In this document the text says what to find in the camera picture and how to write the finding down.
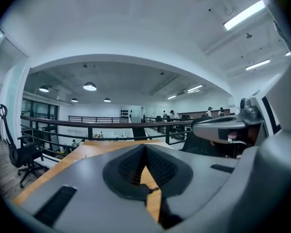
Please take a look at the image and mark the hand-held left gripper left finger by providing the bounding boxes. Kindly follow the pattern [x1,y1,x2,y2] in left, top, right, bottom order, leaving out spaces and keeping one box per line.
[20,144,167,233]

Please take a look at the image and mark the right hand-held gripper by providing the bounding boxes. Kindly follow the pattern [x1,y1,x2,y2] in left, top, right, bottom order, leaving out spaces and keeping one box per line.
[192,56,291,145]

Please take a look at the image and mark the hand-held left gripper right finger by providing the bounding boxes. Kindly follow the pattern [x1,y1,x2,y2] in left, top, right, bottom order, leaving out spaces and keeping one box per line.
[145,144,244,230]

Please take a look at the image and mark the person's right hand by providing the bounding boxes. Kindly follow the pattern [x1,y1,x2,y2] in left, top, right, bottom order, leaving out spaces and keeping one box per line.
[227,126,262,146]

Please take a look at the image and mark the black railing wooden handrail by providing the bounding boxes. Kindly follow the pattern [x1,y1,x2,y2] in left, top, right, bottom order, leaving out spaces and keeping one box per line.
[20,115,194,147]

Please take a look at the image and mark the black metal balustrade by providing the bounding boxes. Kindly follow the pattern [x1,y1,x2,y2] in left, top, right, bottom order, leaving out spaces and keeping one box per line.
[67,115,129,124]

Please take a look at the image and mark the black office chair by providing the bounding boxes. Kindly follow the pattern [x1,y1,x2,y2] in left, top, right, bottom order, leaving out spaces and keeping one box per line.
[0,104,49,189]

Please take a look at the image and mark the person's white t-shirt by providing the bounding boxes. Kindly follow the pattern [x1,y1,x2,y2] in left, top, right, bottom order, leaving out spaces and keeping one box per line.
[251,0,291,58]

